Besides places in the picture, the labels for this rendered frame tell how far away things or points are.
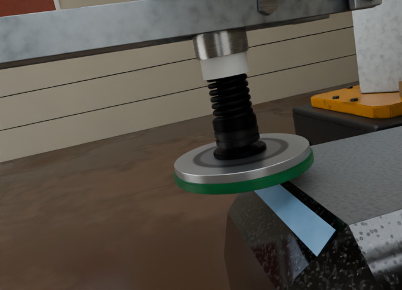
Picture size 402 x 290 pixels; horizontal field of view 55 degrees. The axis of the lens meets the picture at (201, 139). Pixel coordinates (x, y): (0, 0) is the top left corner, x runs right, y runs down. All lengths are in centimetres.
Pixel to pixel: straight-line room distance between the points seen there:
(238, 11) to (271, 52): 654
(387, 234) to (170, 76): 623
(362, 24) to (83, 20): 120
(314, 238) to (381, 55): 110
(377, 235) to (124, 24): 38
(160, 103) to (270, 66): 204
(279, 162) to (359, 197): 11
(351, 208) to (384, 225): 4
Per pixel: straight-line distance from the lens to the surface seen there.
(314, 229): 52
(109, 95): 657
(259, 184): 52
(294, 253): 53
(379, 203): 53
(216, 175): 52
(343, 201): 54
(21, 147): 684
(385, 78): 154
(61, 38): 49
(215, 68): 56
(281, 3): 58
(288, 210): 58
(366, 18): 155
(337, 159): 70
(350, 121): 136
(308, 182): 61
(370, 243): 48
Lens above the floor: 104
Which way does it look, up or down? 12 degrees down
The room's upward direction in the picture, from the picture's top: 11 degrees counter-clockwise
